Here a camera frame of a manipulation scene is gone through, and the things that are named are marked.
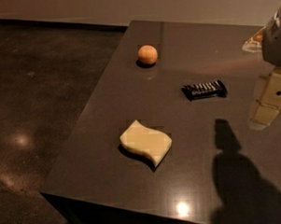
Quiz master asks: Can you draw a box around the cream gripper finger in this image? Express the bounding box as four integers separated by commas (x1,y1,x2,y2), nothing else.
248,66,281,131

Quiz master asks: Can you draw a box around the pale yellow wavy sponge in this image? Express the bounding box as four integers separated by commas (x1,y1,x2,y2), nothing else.
119,119,173,167

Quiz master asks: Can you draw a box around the black rxbar chocolate wrapper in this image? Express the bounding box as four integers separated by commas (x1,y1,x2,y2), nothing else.
181,79,229,101

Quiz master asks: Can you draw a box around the clear plastic wrapped item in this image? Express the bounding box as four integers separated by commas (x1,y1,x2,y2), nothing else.
243,27,266,53

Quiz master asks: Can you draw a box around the orange ball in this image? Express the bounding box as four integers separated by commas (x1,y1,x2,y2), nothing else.
138,45,158,65

